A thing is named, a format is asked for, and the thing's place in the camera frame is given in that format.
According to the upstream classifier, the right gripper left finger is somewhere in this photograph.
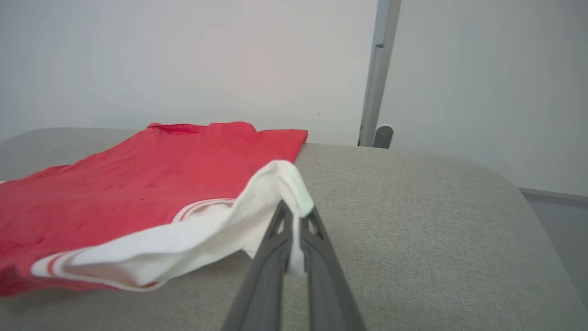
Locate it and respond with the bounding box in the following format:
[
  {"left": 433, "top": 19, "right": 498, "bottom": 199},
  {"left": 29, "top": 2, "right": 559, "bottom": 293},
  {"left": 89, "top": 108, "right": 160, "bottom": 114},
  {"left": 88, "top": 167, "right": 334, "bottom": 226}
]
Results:
[{"left": 220, "top": 200, "right": 293, "bottom": 331}]

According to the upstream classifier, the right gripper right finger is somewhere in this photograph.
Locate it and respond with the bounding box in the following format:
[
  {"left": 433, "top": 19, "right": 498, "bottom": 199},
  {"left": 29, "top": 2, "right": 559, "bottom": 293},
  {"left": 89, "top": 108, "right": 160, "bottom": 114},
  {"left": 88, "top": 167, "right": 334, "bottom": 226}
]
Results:
[{"left": 300, "top": 207, "right": 368, "bottom": 331}]

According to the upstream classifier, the red shirt with white sleeves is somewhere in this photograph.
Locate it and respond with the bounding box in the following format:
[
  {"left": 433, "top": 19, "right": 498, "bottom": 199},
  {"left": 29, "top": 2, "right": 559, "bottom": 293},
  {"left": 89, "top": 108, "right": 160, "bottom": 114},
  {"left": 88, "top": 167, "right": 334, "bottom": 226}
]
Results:
[{"left": 0, "top": 121, "right": 316, "bottom": 295}]

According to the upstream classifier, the grey fabric sofa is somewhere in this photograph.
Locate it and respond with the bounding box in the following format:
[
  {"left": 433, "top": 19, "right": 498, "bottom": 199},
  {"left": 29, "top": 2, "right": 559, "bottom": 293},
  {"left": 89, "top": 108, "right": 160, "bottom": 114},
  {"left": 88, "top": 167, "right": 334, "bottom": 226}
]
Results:
[{"left": 0, "top": 127, "right": 588, "bottom": 331}]

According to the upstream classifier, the metal pole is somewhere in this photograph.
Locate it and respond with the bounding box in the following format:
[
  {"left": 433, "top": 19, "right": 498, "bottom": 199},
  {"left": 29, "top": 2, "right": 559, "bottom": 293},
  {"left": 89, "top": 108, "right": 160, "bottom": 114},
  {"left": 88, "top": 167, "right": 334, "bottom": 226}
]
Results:
[{"left": 358, "top": 0, "right": 402, "bottom": 148}]

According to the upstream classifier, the grey metal bracket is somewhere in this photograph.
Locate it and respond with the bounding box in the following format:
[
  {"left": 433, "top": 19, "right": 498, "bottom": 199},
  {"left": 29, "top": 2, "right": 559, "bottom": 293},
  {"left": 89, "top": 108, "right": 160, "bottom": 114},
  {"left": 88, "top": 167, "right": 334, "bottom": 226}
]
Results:
[{"left": 373, "top": 125, "right": 394, "bottom": 149}]

